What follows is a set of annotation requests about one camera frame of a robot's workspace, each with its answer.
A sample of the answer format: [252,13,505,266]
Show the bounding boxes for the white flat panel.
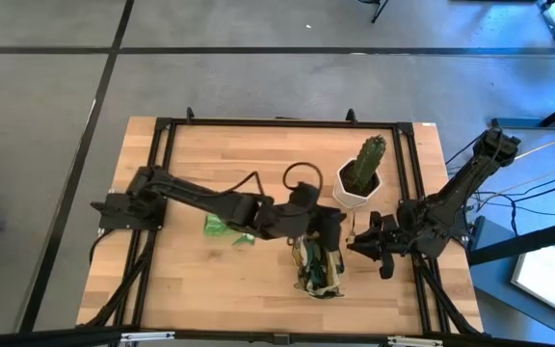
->
[510,245,555,315]

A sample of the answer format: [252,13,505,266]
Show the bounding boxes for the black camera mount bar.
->
[0,325,555,347]

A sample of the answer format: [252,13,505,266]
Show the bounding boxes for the black diagonal metal beam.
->
[467,216,555,267]

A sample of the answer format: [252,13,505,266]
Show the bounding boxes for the white faceted plant pot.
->
[331,157,384,211]

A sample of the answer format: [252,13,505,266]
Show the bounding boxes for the black chair base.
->
[357,0,390,24]

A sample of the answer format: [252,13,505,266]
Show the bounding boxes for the yellow extension cord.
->
[515,122,555,160]

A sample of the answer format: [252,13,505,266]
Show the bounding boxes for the black floor cable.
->
[517,166,555,195]
[513,180,555,203]

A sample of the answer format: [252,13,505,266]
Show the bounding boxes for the green cactus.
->
[353,134,388,194]

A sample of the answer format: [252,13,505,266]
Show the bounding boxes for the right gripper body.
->
[370,210,411,280]

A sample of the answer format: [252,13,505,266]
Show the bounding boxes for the green plastic spray bottle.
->
[203,214,256,246]

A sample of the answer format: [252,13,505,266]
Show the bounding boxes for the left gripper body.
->
[284,183,348,251]

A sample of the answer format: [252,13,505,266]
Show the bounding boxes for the tan and green gardening bag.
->
[290,233,347,300]

